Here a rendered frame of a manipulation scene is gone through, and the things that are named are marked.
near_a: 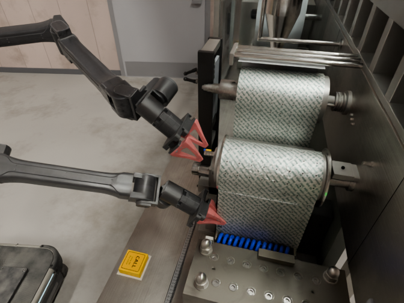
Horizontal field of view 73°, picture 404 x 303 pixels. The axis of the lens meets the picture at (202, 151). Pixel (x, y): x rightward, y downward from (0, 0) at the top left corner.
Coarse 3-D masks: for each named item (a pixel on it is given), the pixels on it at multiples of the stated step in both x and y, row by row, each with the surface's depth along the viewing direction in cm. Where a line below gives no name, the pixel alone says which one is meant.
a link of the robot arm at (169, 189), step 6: (168, 180) 75; (162, 186) 74; (168, 186) 73; (174, 186) 74; (180, 186) 76; (162, 192) 73; (168, 192) 73; (174, 192) 73; (180, 192) 74; (162, 198) 74; (168, 198) 73; (174, 198) 73; (174, 204) 74
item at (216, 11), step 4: (216, 0) 136; (220, 0) 137; (216, 4) 138; (220, 4) 139; (216, 8) 139; (220, 8) 140; (216, 12) 140; (220, 12) 142; (216, 16) 141; (216, 20) 142; (216, 24) 143; (216, 28) 145; (216, 32) 146; (216, 36) 147
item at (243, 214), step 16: (224, 192) 70; (224, 208) 74; (240, 208) 73; (256, 208) 71; (272, 208) 70; (288, 208) 68; (304, 208) 67; (240, 224) 77; (256, 224) 75; (272, 224) 74; (288, 224) 72; (304, 224) 71; (256, 240) 80; (272, 240) 78; (288, 240) 76
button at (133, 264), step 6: (132, 252) 88; (138, 252) 88; (126, 258) 86; (132, 258) 86; (138, 258) 86; (144, 258) 86; (126, 264) 85; (132, 264) 85; (138, 264) 85; (144, 264) 86; (120, 270) 84; (126, 270) 83; (132, 270) 83; (138, 270) 83; (138, 276) 83
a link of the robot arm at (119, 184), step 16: (0, 144) 65; (0, 160) 63; (16, 160) 64; (0, 176) 62; (16, 176) 63; (32, 176) 64; (48, 176) 65; (64, 176) 66; (80, 176) 67; (96, 176) 68; (112, 176) 70; (128, 176) 71; (144, 176) 72; (112, 192) 69; (128, 192) 69; (144, 192) 70
